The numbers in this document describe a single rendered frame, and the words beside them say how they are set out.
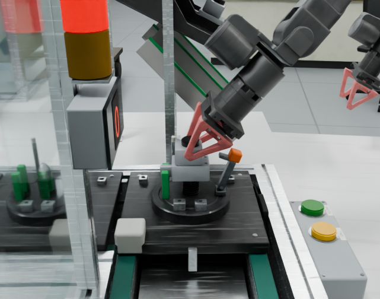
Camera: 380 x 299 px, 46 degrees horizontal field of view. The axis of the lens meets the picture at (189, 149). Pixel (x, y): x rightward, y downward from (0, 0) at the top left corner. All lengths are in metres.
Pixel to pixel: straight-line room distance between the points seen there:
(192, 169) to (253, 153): 0.51
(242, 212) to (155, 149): 0.53
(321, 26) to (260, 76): 0.11
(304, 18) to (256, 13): 4.64
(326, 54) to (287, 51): 4.82
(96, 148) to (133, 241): 0.26
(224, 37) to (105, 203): 0.36
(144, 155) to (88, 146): 0.75
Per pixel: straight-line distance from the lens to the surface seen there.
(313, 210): 0.81
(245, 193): 0.84
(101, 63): 0.50
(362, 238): 0.97
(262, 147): 1.29
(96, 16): 0.49
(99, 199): 0.83
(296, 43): 0.68
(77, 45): 0.49
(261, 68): 0.69
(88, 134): 0.48
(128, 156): 1.23
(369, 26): 1.23
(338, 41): 5.49
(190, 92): 0.95
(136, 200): 0.82
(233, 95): 0.70
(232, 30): 0.69
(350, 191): 1.12
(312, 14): 0.70
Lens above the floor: 1.40
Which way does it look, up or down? 25 degrees down
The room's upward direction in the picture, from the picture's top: straight up
